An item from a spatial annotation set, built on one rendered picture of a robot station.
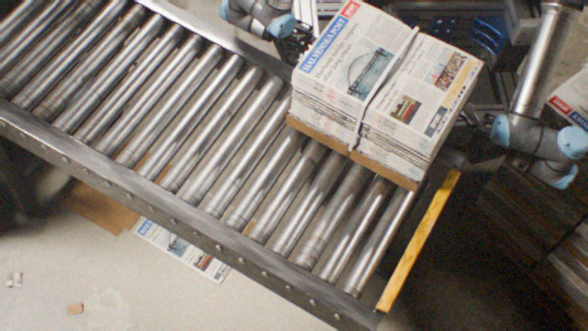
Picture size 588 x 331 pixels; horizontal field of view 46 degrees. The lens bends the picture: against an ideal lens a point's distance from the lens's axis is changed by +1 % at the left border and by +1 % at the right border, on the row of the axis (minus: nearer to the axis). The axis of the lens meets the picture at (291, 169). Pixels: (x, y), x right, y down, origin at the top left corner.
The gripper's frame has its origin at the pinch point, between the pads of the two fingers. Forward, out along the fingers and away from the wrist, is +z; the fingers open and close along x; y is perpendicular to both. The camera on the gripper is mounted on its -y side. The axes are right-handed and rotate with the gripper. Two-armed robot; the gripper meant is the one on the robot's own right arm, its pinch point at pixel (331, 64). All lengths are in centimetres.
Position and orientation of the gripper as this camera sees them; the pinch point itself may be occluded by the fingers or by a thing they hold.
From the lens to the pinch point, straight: 195.0
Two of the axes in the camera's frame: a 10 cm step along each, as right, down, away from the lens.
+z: 8.6, 4.7, -1.8
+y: 0.8, -4.8, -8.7
